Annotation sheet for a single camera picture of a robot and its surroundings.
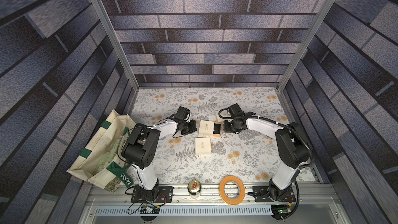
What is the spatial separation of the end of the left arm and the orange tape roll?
1.01 feet

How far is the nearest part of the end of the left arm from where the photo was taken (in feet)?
2.47

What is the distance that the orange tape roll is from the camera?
2.37ft
